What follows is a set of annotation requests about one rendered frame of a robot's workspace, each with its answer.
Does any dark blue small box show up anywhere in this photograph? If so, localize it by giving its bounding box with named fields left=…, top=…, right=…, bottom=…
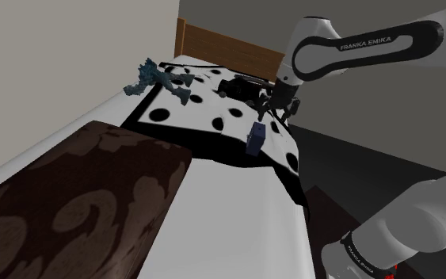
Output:
left=245, top=121, right=267, bottom=157

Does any black boxy device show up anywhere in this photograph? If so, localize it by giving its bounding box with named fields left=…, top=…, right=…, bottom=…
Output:
left=217, top=74, right=276, bottom=106

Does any white bed with wooden headboard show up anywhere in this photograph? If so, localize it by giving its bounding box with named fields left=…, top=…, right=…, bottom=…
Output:
left=0, top=17, right=317, bottom=279

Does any blue-grey ragged plush toy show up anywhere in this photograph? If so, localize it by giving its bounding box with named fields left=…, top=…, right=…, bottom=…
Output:
left=123, top=57, right=196, bottom=106

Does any white blanket with black dots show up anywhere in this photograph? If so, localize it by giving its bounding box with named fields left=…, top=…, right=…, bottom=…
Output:
left=120, top=61, right=311, bottom=222

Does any brown patterned block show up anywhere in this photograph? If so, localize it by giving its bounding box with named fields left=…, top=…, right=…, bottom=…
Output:
left=0, top=120, right=193, bottom=279

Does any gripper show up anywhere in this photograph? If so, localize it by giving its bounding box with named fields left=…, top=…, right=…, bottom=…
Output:
left=257, top=78, right=301, bottom=121

